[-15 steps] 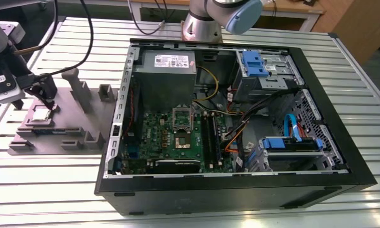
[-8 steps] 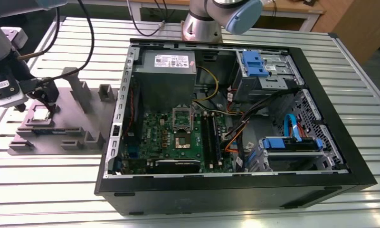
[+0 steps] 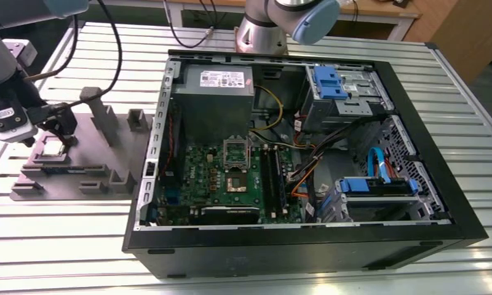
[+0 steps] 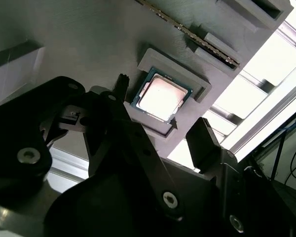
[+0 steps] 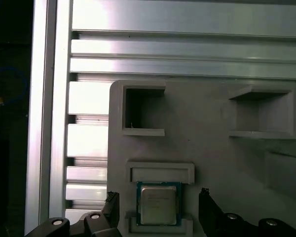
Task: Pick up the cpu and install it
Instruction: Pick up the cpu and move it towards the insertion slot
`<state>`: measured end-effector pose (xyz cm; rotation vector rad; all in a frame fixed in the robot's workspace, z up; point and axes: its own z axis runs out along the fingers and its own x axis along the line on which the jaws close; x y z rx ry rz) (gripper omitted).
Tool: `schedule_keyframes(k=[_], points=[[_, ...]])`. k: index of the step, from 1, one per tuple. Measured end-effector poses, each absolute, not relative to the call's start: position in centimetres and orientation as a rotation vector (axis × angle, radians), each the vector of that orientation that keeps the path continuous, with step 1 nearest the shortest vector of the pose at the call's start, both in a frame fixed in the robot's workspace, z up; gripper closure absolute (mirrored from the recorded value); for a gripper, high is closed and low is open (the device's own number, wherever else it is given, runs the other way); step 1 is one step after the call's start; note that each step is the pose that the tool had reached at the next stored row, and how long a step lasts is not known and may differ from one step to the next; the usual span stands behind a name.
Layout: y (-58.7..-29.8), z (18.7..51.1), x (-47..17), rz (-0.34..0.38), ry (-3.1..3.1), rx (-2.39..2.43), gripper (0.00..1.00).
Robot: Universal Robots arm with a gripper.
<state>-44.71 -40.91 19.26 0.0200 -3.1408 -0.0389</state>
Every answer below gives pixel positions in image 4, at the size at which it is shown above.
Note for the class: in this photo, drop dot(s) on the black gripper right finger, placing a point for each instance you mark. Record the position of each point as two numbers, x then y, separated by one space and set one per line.
202 148

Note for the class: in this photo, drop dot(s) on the silver CPU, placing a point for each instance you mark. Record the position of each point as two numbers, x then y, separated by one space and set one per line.
160 95

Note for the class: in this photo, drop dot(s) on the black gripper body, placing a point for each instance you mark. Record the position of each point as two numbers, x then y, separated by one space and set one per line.
101 209

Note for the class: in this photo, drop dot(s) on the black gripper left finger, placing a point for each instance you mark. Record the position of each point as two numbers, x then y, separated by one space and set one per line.
14 138

